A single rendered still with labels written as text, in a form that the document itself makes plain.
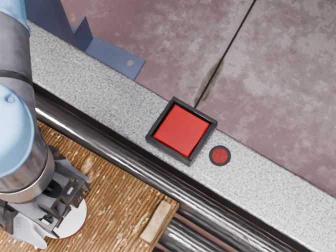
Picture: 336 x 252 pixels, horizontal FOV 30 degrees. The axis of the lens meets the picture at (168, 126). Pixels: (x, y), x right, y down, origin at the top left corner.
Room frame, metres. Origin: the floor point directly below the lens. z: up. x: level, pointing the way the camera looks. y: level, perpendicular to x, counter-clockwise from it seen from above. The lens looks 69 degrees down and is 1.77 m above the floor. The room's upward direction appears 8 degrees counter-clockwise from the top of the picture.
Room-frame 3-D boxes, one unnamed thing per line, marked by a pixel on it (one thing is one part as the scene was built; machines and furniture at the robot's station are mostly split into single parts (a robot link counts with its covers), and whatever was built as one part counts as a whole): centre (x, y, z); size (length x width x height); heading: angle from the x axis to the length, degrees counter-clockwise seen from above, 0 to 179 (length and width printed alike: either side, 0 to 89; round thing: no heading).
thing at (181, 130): (0.32, -0.02, 0.92); 0.06 x 0.06 x 0.01; 50
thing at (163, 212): (0.18, 0.03, 0.95); 0.06 x 0.02 x 0.03; 141
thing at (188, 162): (0.32, -0.02, 0.92); 0.08 x 0.08 x 0.02; 50
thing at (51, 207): (0.22, 0.16, 1.08); 0.09 x 0.08 x 0.12; 51
